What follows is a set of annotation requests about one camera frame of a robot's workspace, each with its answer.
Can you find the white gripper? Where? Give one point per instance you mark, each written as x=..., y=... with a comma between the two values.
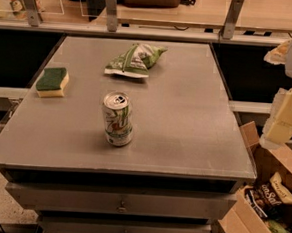
x=278, y=131

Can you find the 7up soda can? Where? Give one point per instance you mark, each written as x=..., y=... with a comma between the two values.
x=117, y=112

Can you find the green and yellow sponge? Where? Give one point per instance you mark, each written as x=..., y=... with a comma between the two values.
x=53, y=82

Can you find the yellow snack bag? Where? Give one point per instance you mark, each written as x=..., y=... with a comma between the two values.
x=284, y=194

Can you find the dark sea salt snack bag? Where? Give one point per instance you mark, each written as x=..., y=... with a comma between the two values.
x=264, y=201

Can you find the green snack bag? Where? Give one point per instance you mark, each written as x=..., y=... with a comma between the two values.
x=276, y=227

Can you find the cardboard box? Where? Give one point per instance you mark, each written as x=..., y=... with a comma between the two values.
x=242, y=218

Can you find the green white chip bag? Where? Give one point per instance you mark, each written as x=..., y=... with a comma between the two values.
x=135, y=62

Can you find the lower metal drawer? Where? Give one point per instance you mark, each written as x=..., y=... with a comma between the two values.
x=82, y=225

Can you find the metal drawer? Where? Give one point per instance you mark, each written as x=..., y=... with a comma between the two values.
x=82, y=225
x=111, y=200

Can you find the upper metal drawer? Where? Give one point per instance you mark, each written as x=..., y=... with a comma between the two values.
x=111, y=200

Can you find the right metal bracket post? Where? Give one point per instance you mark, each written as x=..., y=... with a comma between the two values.
x=232, y=16

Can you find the left metal bracket post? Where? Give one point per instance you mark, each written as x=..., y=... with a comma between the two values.
x=34, y=17

